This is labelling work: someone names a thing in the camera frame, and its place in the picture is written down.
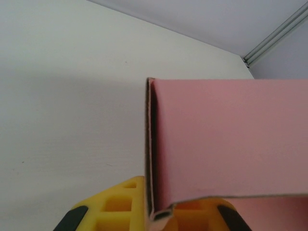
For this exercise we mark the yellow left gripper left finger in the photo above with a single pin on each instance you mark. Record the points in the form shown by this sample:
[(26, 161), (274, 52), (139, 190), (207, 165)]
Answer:
[(113, 204)]

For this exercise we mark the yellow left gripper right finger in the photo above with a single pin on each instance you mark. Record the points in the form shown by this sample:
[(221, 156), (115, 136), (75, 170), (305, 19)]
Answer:
[(197, 216)]

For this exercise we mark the pink paper box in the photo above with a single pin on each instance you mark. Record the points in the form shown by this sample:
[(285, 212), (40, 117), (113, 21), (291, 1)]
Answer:
[(228, 139)]

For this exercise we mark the aluminium frame post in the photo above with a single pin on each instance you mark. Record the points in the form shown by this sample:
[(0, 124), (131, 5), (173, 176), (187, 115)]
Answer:
[(272, 38)]

